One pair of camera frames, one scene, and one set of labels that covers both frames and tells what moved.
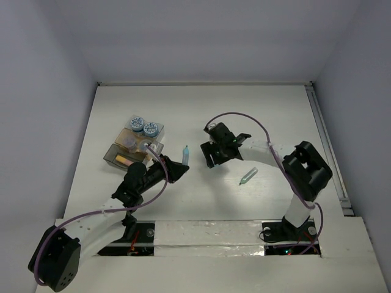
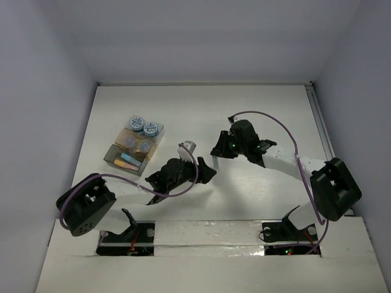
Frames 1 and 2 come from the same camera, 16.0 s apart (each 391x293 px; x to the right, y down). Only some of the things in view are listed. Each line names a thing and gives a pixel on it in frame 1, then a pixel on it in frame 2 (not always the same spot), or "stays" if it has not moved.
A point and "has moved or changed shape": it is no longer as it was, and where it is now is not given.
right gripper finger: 207,149 → 223,148
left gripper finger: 175,171 → 202,165
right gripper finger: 218,159 → 234,148
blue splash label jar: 137,124 stays
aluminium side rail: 328,151 stays
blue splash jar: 151,129 stays
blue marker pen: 186,155 has moved or changed shape
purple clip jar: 129,141 stays
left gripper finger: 168,161 → 205,174
